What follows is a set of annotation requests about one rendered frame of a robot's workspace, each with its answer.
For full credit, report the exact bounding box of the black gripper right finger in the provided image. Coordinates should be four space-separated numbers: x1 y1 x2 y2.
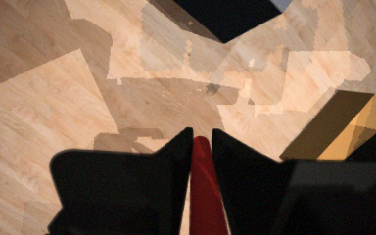
211 128 376 235

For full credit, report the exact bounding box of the dark red peg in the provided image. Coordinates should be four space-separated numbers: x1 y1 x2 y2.
189 136 229 235

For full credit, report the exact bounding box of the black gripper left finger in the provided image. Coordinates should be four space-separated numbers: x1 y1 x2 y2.
49 127 194 235

